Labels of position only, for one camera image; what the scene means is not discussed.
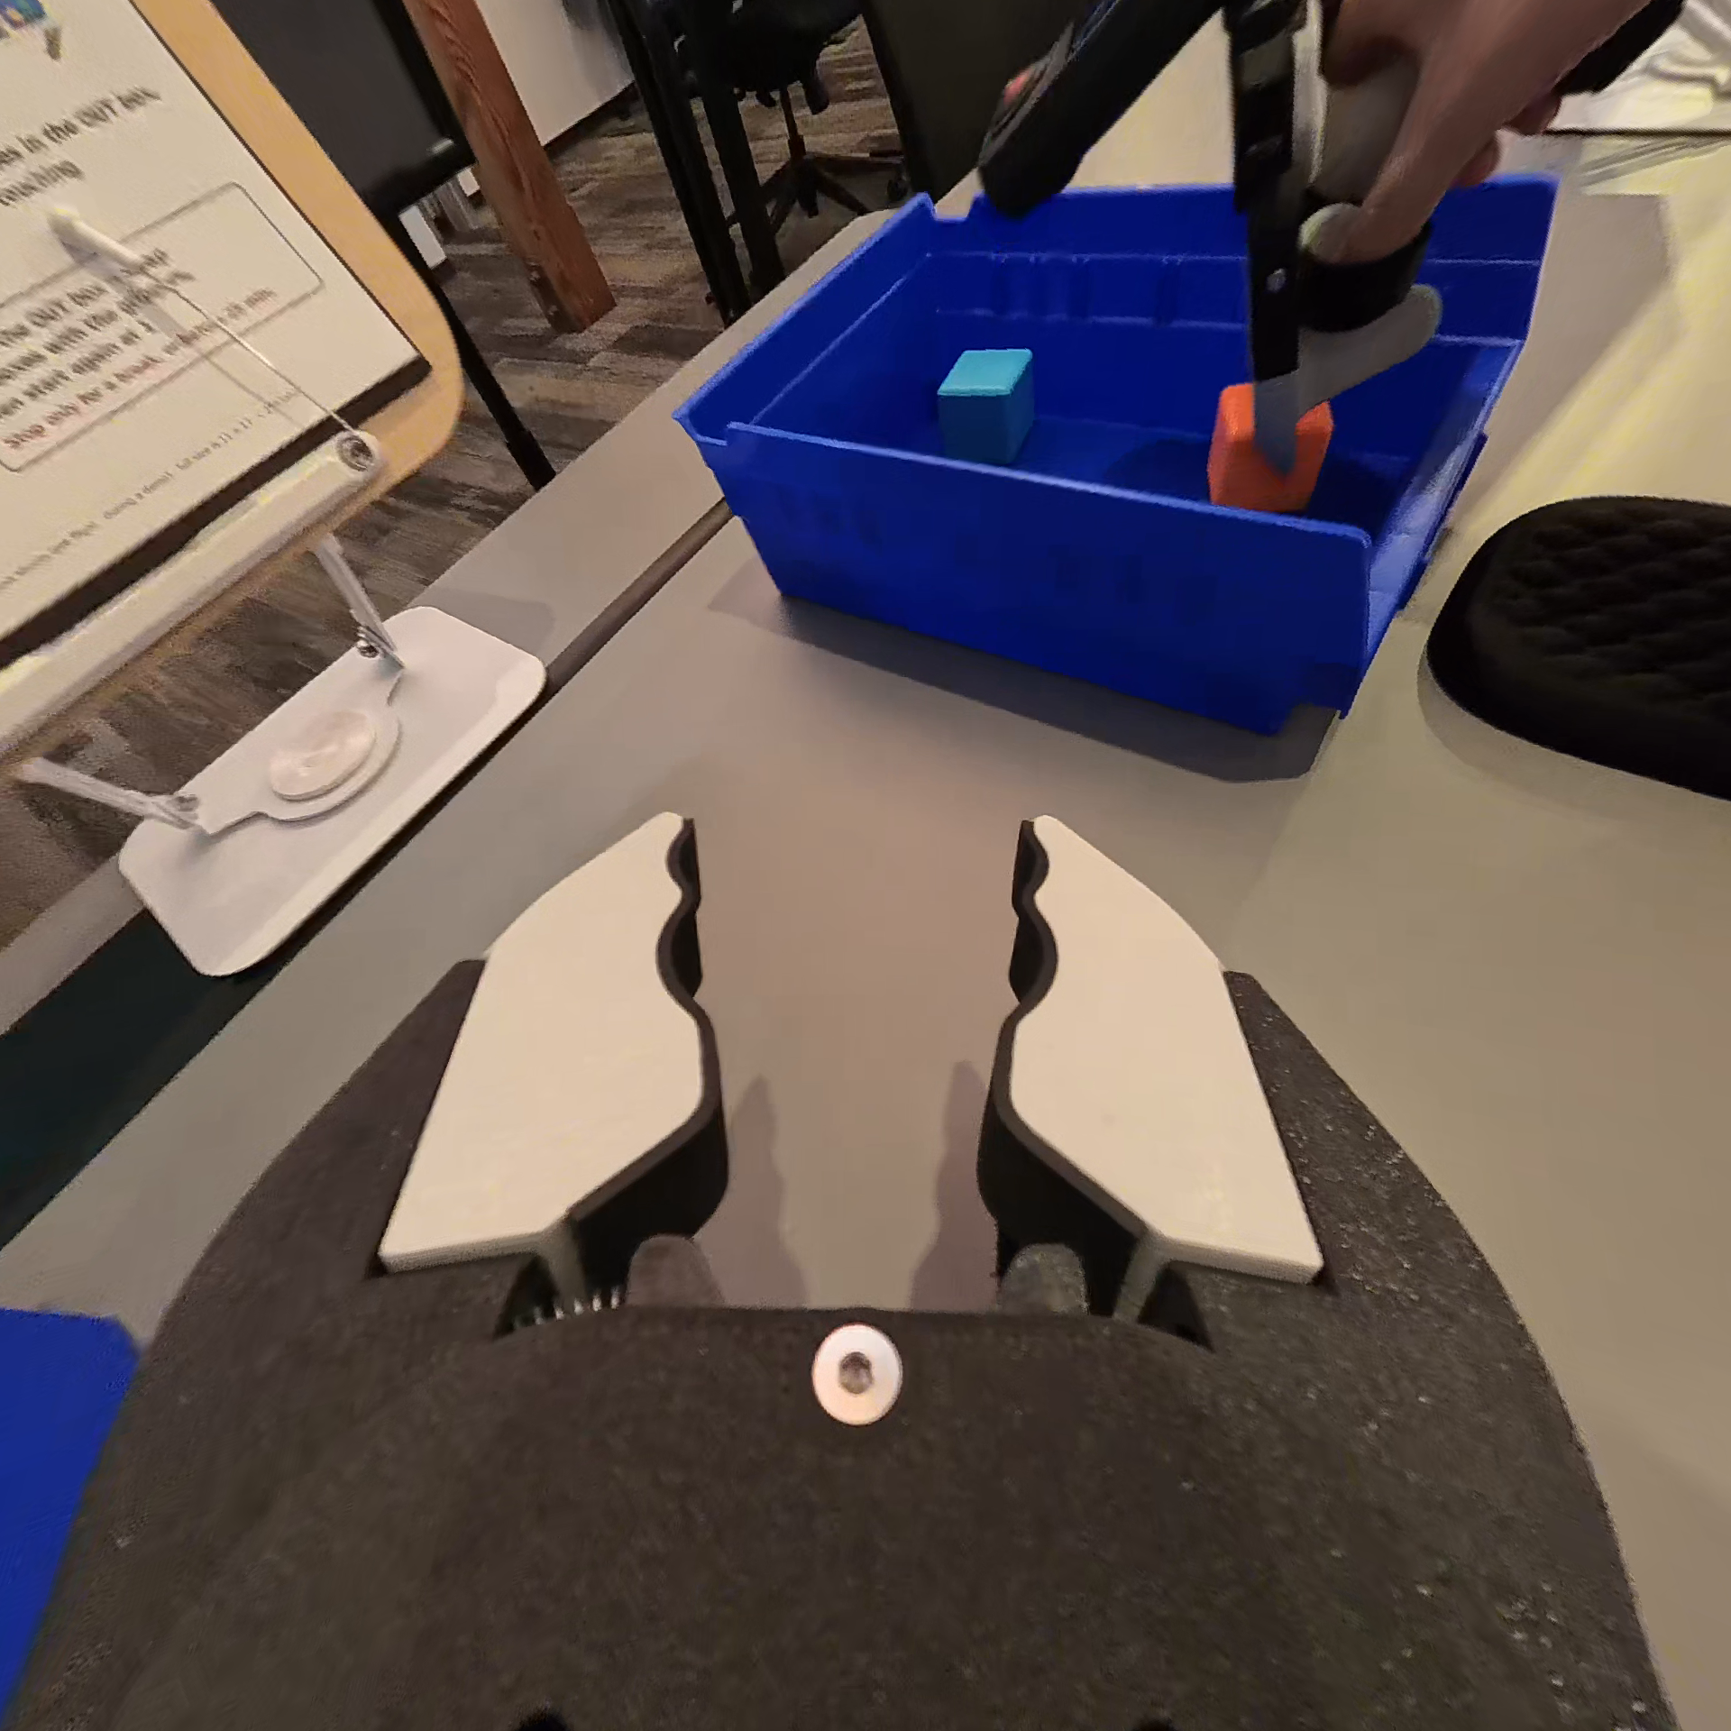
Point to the black framed screen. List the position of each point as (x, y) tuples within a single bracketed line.
[(353, 95)]

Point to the blue plastic bin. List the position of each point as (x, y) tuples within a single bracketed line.
[(55, 1461), (1083, 609)]

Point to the black office chair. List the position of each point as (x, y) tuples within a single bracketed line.
[(948, 82)]

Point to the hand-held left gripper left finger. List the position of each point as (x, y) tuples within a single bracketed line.
[(555, 1068)]

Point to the black wrist rest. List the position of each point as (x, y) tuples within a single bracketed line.
[(1597, 636)]

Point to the printed instruction board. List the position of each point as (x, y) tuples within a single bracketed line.
[(163, 298)]

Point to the person's right hand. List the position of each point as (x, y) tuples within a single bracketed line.
[(1462, 95)]

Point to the orange cube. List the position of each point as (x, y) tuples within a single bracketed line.
[(1265, 468)]

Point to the brown wooden post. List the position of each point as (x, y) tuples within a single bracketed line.
[(515, 163)]

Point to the dark rectangular table pad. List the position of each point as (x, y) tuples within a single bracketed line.
[(82, 1083)]

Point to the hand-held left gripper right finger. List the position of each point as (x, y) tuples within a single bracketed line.
[(1157, 1083)]

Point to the light blue cube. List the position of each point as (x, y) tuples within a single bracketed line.
[(986, 407)]

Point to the white document stand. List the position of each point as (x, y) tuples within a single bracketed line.
[(434, 731)]

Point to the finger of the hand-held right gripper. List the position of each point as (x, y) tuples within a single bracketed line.
[(1354, 360)]

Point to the black easel frame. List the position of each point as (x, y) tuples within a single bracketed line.
[(704, 136)]

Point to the black swivel chair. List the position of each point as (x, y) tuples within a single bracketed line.
[(798, 82)]

